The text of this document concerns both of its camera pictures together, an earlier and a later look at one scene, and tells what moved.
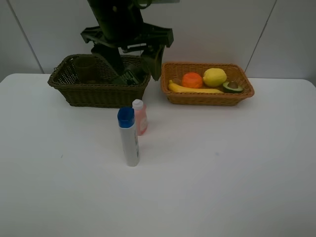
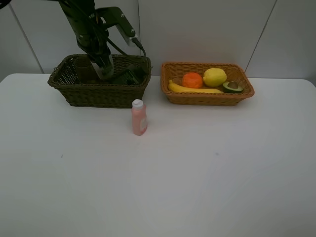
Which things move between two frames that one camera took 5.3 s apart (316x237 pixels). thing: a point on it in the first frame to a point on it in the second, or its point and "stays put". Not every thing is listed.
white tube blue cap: [126, 118] to [98, 69]
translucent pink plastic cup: [87, 69] stays put
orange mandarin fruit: [192, 80] stays put
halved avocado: [232, 87] stays put
